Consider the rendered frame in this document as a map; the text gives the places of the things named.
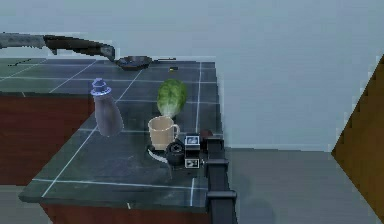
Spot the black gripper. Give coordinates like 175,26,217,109
146,138,186,168

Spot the beige cup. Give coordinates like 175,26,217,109
147,115,181,152

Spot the red-brown counter with dark top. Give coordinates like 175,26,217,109
0,57,232,224

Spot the green lettuce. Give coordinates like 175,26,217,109
156,78,188,120

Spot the grey bottle with blue cap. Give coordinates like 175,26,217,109
90,77,125,138

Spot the black frying pan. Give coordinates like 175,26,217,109
114,55,178,72

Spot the black and grey long utensil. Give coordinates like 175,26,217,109
0,31,117,63

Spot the brown wooden door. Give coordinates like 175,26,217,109
330,54,384,224

